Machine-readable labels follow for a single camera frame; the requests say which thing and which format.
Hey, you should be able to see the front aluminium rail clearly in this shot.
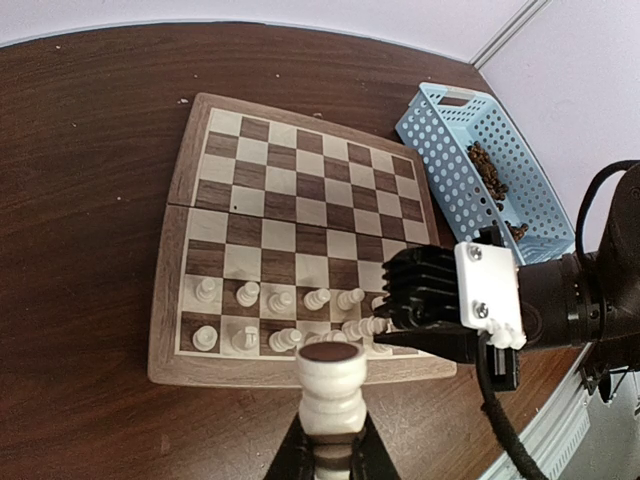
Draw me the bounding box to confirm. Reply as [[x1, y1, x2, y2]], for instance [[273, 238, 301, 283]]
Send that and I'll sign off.
[[479, 344, 609, 480]]

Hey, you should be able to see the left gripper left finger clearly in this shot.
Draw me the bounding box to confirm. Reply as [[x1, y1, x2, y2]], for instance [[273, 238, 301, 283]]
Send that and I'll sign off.
[[263, 417, 315, 480]]

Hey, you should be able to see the white king chess piece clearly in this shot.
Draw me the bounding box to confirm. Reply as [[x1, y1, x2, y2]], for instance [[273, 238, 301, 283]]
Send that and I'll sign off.
[[295, 342, 369, 480]]

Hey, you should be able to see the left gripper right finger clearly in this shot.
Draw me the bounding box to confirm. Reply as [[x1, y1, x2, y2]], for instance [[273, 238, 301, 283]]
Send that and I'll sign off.
[[350, 415, 400, 480]]

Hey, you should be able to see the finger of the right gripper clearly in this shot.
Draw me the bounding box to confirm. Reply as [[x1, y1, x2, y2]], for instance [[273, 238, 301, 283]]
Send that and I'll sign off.
[[373, 323, 477, 364]]

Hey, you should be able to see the white queen chess piece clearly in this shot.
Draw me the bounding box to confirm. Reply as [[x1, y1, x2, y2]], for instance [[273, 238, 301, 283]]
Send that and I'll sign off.
[[341, 316, 389, 341]]

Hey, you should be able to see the wooden folding chess board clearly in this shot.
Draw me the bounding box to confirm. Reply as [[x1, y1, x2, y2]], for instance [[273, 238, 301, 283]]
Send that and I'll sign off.
[[148, 93, 456, 388]]

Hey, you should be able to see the right black cable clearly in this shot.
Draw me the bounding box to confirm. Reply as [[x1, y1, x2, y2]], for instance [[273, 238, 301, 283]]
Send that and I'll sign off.
[[474, 159, 640, 480]]

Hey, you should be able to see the right aluminium frame post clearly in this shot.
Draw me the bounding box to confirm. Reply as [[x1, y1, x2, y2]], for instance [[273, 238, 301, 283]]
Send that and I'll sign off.
[[470, 0, 550, 70]]

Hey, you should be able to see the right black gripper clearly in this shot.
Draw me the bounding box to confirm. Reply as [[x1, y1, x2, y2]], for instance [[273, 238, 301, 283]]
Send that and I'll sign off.
[[518, 160, 639, 349]]

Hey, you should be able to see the white rook chess piece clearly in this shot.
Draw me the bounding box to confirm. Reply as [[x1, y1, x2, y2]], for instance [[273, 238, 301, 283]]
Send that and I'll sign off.
[[192, 325, 218, 352]]

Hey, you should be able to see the white knight chess piece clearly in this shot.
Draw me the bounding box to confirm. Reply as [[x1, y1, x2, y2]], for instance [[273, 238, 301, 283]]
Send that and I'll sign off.
[[231, 326, 260, 355]]

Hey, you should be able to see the white bishop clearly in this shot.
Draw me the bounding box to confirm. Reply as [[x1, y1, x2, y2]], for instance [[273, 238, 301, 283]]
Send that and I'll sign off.
[[305, 330, 348, 345]]

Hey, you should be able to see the dark chess pieces pile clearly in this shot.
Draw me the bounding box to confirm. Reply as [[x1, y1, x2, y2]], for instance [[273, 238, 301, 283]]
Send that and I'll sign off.
[[467, 142, 509, 212]]

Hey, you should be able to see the light blue plastic basket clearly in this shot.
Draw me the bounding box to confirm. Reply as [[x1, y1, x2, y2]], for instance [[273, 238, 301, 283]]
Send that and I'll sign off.
[[396, 82, 575, 265]]

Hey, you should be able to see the white pawn chess piece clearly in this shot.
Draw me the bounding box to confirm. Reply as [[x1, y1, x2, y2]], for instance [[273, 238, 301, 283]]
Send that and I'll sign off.
[[267, 291, 294, 316]]

